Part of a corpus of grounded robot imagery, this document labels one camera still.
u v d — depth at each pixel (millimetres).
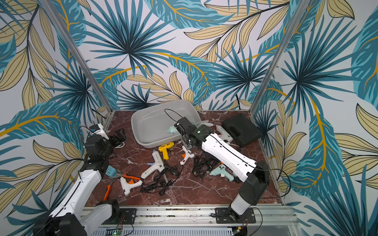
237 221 663
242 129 1019
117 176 855
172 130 761
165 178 837
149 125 1127
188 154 935
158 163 879
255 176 418
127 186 817
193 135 518
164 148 954
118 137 727
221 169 878
